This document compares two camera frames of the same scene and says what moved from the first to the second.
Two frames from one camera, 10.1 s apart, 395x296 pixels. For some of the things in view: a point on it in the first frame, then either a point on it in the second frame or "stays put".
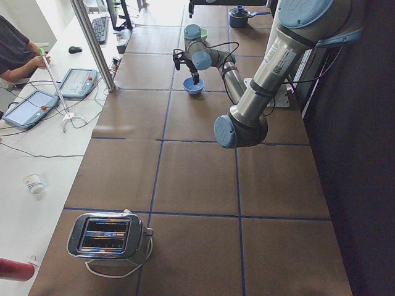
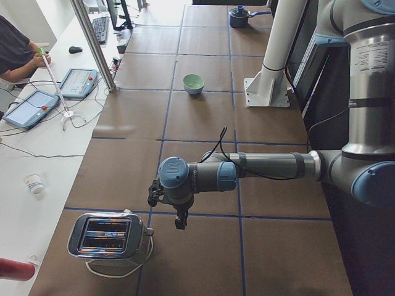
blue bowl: [192, 89] stays put
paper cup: [34, 184] stays put
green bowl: [203, 34] -> [193, 81]
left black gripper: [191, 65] -> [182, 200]
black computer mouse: [74, 49] stays put
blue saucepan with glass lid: [239, 16] stays put
